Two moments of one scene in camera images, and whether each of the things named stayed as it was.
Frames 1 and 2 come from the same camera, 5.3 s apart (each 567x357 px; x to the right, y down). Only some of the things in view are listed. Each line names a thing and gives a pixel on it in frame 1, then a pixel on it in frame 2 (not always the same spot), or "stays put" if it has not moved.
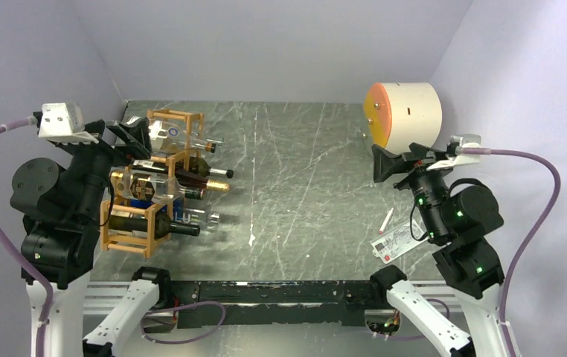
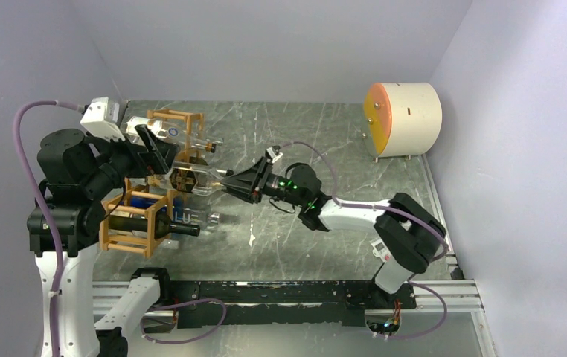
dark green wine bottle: x=164 y=227 stays put
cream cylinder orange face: x=399 y=114 stays put
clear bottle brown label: x=149 y=185 to x=196 y=178
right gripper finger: x=383 y=167 to x=242 y=192
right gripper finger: x=382 y=156 to x=251 y=177
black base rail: x=225 y=303 stays put
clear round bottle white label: x=170 y=137 stays put
